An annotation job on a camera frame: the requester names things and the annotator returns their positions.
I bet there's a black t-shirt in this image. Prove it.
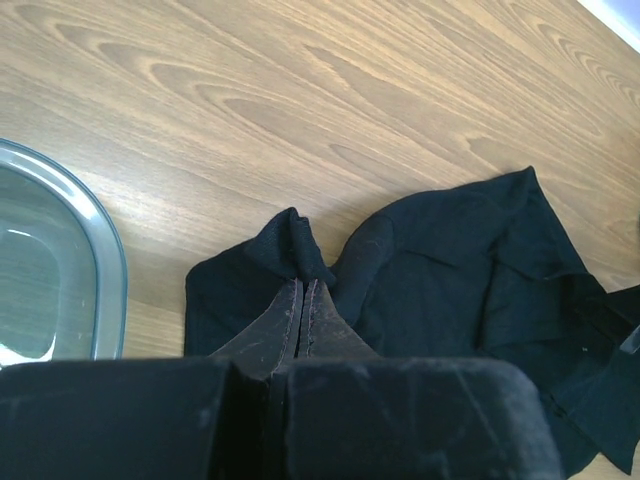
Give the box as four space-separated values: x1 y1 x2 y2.
184 168 639 475

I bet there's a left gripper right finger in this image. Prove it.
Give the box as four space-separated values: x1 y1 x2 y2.
284 281 563 479

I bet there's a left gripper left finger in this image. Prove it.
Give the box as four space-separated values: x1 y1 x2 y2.
1 281 304 479

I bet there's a clear blue plastic bin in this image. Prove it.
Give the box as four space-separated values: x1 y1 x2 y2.
1 139 128 367

